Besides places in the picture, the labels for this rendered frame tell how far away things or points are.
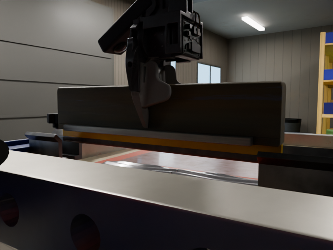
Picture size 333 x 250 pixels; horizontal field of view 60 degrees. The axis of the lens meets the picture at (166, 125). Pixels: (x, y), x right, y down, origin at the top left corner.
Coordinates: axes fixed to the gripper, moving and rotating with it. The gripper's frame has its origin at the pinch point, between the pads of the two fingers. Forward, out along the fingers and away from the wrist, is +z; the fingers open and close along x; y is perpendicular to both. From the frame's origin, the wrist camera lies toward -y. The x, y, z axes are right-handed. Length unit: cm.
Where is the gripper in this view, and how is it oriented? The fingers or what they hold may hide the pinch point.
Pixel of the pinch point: (149, 117)
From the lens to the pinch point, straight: 43.7
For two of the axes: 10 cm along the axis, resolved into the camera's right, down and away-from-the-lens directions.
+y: 8.6, 0.3, -5.1
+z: 0.1, 10.0, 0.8
